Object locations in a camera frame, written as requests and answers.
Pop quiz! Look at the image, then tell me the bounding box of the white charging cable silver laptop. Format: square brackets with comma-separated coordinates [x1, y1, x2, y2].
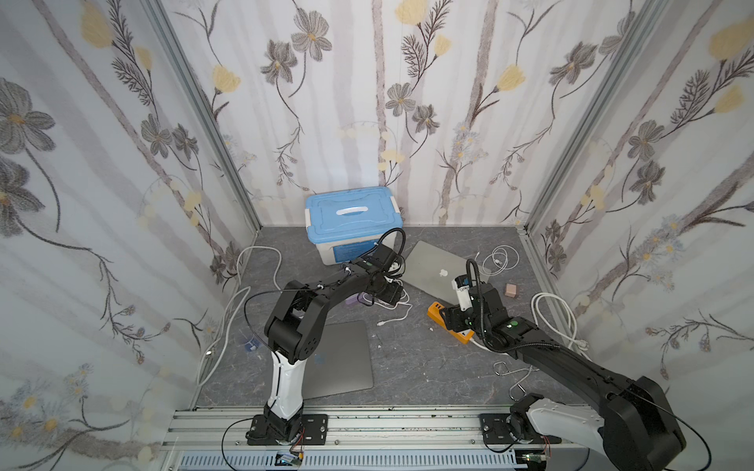
[478, 245, 522, 277]

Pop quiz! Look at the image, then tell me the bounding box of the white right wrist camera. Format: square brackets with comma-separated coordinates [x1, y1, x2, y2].
[452, 275, 473, 312]

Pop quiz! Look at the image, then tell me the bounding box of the dark grey laptop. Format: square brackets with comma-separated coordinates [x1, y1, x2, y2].
[302, 321, 374, 400]

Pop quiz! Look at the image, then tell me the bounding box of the pink charger adapter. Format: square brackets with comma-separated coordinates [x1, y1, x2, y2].
[505, 284, 518, 298]

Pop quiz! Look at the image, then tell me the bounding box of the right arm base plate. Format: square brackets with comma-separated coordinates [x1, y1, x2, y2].
[478, 413, 563, 447]

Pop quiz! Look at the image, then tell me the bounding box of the blue lid storage box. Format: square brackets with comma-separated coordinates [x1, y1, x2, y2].
[304, 186, 403, 265]

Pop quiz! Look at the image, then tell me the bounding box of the white slotted cable duct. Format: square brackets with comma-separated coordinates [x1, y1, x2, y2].
[173, 449, 526, 470]

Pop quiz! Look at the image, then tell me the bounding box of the thick white power cord right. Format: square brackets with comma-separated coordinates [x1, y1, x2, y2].
[470, 292, 590, 357]

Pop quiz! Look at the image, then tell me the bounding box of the aluminium rail frame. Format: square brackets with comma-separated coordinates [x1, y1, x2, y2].
[155, 406, 614, 470]

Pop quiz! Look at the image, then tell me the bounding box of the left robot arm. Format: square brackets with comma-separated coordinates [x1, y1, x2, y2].
[247, 228, 406, 443]

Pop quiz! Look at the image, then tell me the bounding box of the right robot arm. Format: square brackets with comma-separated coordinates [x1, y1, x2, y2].
[440, 259, 686, 470]

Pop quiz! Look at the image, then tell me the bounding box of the small blue tag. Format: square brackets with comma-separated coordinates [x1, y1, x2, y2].
[243, 337, 260, 352]

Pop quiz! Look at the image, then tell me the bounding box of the orange power strip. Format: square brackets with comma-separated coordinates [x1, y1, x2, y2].
[427, 301, 474, 345]

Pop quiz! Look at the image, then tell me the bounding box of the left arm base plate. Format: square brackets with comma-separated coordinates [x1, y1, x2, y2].
[245, 414, 329, 447]

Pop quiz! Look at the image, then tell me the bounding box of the white charging cable grey laptop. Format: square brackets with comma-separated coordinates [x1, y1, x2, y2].
[372, 288, 414, 327]

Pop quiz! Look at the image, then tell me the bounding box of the metal wire hook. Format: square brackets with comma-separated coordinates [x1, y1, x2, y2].
[493, 361, 538, 402]

